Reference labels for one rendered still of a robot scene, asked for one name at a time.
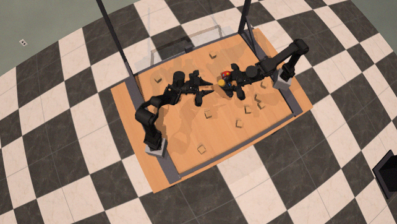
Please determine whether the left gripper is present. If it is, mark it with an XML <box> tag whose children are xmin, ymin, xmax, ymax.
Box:
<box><xmin>223</xmin><ymin>63</ymin><xmax>253</xmax><ymax>101</ymax></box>

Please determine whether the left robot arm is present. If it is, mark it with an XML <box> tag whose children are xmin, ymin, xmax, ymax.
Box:
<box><xmin>231</xmin><ymin>38</ymin><xmax>309</xmax><ymax>85</ymax></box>

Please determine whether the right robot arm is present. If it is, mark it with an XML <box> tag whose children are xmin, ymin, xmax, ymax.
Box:
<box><xmin>135</xmin><ymin>71</ymin><xmax>200</xmax><ymax>151</ymax></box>

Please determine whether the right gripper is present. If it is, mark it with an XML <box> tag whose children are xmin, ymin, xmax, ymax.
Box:
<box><xmin>184</xmin><ymin>70</ymin><xmax>214</xmax><ymax>106</ymax></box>

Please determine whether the dark grey hose nozzle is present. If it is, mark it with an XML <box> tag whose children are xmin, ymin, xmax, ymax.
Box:
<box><xmin>218</xmin><ymin>71</ymin><xmax>234</xmax><ymax>98</ymax></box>

